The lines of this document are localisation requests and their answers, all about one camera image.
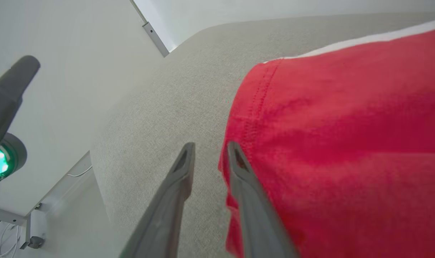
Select grey partition foot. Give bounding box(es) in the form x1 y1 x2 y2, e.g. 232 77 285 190
27 235 46 249

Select white floor cables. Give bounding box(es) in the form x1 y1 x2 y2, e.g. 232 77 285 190
0 224 21 257

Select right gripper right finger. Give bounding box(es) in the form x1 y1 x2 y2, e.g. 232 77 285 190
226 141 300 258

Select grey metal wall trim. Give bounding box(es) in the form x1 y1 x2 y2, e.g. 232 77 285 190
130 0 170 58

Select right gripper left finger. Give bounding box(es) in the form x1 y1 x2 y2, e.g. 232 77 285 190
119 142 196 258

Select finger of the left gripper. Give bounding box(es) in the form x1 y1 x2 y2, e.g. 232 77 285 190
0 56 41 151

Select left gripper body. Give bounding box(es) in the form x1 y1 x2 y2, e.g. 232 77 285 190
0 133 28 183

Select red fabric garment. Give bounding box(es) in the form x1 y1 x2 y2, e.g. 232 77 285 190
217 18 435 258

